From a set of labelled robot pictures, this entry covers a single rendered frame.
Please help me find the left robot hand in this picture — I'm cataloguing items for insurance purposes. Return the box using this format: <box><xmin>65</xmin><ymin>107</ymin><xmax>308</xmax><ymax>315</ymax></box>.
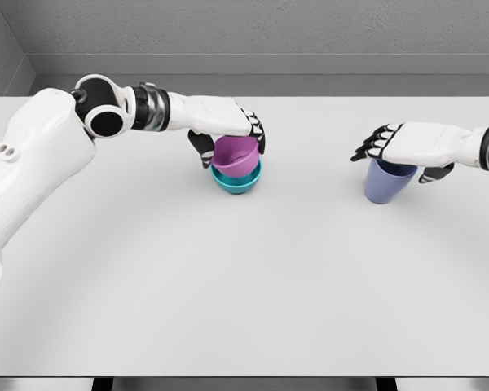
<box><xmin>187</xmin><ymin>95</ymin><xmax>267</xmax><ymax>170</ymax></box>

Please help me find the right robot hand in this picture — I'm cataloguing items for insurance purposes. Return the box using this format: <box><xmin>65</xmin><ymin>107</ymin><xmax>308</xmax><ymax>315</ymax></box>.
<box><xmin>350</xmin><ymin>121</ymin><xmax>456</xmax><ymax>185</ymax></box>

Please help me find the purple bowl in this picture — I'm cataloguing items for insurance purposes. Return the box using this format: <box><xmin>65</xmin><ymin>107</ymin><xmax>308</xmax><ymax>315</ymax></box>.
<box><xmin>209</xmin><ymin>134</ymin><xmax>262</xmax><ymax>179</ymax></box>

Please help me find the blue-violet cup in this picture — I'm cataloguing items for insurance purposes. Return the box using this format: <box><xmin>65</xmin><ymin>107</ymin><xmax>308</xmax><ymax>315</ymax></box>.
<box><xmin>363</xmin><ymin>158</ymin><xmax>419</xmax><ymax>206</ymax></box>

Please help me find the teal bowl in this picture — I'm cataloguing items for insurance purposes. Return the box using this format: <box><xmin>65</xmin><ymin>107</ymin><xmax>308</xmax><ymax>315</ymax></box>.
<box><xmin>210</xmin><ymin>160</ymin><xmax>264</xmax><ymax>196</ymax></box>

